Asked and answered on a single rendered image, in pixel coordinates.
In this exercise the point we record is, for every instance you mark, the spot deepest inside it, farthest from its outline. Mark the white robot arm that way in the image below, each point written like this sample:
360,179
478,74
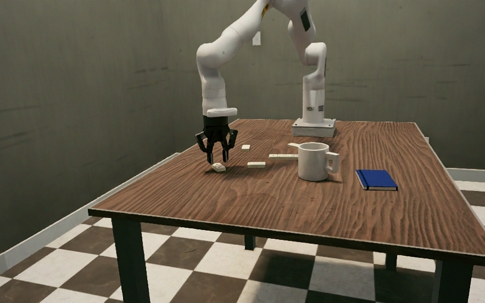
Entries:
302,32

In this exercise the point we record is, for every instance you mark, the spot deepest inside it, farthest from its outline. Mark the white mug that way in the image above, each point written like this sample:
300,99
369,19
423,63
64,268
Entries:
313,161

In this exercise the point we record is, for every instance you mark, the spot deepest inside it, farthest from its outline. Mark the blue notebook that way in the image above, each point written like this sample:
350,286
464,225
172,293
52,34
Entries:
376,180

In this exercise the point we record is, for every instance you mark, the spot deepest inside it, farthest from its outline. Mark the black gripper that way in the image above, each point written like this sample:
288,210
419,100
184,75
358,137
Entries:
216,130

